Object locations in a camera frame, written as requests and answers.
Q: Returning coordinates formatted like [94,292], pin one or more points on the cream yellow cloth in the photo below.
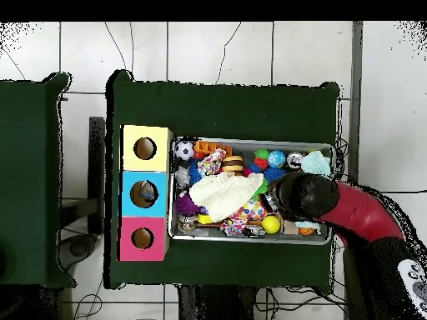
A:
[223,196]

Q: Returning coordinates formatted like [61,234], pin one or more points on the clear plastic packet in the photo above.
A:
[148,193]

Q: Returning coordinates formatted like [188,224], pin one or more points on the mint green cloth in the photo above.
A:
[316,163]

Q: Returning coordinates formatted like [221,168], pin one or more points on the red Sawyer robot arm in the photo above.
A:
[360,213]

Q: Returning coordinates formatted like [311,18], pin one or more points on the clear shallow bin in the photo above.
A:
[193,234]

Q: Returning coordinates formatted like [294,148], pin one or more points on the wooden box with three holes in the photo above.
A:
[130,200]

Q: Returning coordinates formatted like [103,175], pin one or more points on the toy burger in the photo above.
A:
[233,164]

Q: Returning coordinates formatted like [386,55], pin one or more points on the orange plastic toy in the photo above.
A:
[207,146]

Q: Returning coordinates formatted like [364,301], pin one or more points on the black and white soccer ball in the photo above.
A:
[184,150]

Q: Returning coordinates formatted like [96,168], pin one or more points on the flat colourful dotted packet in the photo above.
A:
[251,210]

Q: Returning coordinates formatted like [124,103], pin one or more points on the blue globe ball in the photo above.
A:
[276,158]

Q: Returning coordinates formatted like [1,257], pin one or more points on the dark green table cloth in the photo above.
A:
[33,120]
[220,106]

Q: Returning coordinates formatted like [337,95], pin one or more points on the yellow ball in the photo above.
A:
[271,224]

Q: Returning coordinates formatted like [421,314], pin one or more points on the black stand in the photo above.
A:
[97,173]

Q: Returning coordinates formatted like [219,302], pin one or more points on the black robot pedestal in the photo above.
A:
[220,306]

